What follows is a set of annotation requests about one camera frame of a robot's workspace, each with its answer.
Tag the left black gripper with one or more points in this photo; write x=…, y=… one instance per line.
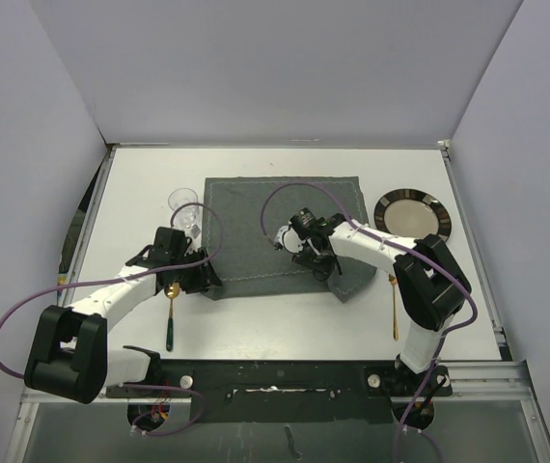
x=204, y=280

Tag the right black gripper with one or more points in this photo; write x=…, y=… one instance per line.
x=326, y=267

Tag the dark rimmed dinner plate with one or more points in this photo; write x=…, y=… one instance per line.
x=412, y=213

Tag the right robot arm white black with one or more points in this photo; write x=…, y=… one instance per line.
x=432, y=286

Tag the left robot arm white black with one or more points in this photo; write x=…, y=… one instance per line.
x=70, y=356

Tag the clear drinking glass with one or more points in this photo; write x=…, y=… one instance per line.
x=186, y=212

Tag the gold fork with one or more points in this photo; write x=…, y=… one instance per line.
x=394, y=287

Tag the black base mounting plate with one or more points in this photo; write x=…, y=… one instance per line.
x=307, y=408

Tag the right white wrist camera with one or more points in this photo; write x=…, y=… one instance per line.
x=287, y=239

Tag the gold spoon green handle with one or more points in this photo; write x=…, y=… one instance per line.
x=172, y=292

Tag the aluminium frame rail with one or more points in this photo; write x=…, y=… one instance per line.
x=487, y=381

